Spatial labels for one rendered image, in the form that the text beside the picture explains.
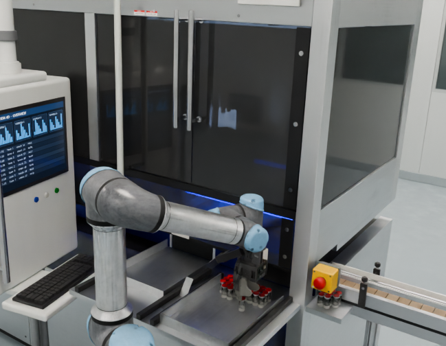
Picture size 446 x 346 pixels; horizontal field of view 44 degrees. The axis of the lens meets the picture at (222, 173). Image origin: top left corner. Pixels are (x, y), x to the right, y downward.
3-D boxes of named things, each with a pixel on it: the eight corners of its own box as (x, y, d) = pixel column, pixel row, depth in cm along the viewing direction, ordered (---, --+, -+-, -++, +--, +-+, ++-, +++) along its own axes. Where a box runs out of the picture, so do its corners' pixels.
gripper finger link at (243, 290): (248, 309, 175) (251, 282, 172) (232, 303, 178) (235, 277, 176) (253, 305, 177) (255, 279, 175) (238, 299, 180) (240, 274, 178)
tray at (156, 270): (166, 246, 227) (166, 238, 226) (218, 263, 214) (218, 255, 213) (108, 277, 200) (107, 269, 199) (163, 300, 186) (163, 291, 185)
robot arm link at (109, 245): (103, 372, 148) (95, 182, 131) (84, 343, 160) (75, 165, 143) (143, 358, 154) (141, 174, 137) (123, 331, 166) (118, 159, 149)
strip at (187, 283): (186, 291, 193) (186, 276, 191) (193, 294, 191) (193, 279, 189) (160, 307, 182) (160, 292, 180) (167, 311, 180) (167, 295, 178)
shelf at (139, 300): (157, 247, 230) (157, 243, 230) (309, 300, 194) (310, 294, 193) (69, 294, 192) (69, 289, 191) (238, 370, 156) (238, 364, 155)
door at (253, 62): (192, 183, 203) (196, 19, 185) (297, 210, 181) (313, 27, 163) (192, 183, 203) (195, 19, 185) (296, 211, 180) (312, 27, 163)
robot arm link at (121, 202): (124, 187, 123) (277, 224, 152) (106, 174, 132) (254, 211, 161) (106, 235, 124) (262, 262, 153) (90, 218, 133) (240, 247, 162)
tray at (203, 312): (220, 281, 200) (220, 272, 199) (282, 304, 187) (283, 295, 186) (159, 323, 173) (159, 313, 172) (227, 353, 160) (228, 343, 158)
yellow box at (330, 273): (319, 279, 188) (321, 260, 186) (339, 285, 184) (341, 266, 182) (310, 287, 182) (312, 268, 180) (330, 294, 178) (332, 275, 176)
